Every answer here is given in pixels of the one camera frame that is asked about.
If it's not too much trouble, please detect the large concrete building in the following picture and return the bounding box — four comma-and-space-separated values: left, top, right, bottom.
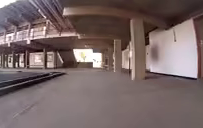
0, 0, 203, 82

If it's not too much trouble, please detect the dark asphalt ground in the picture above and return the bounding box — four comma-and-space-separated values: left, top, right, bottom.
0, 68, 58, 86

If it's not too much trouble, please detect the grey concrete pavement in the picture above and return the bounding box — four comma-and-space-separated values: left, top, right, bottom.
0, 67, 203, 128

